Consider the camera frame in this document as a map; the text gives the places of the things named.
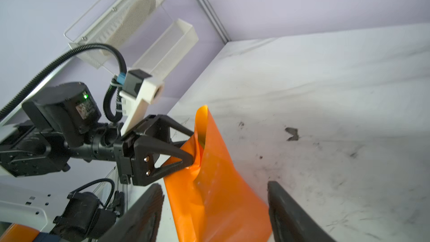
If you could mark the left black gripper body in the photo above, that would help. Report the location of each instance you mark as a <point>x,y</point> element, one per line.
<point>135,163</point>

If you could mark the beige cloth in shelf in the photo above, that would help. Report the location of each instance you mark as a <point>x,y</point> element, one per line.
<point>129,22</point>

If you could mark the white mesh shelf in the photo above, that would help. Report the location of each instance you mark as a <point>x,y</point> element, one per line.
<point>168,50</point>
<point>97,23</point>

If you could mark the aluminium wall frame rails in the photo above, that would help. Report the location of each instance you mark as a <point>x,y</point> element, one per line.
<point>214,19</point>

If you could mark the upper white mesh shelf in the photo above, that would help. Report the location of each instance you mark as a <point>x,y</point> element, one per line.
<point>97,23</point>

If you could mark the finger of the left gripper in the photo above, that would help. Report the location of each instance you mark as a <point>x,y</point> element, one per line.
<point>166,129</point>
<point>170,159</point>

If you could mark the yellow orange wrapping paper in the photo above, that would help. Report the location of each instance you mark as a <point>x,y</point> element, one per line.
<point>210,201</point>

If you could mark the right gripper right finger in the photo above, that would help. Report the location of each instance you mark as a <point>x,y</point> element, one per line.
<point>290,222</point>

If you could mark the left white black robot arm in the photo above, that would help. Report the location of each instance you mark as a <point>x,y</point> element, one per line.
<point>64,123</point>

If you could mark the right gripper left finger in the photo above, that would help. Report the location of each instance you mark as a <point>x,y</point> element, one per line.
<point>141,222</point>

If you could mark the lower white mesh shelf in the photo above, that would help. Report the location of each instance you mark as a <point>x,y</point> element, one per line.
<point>168,50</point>

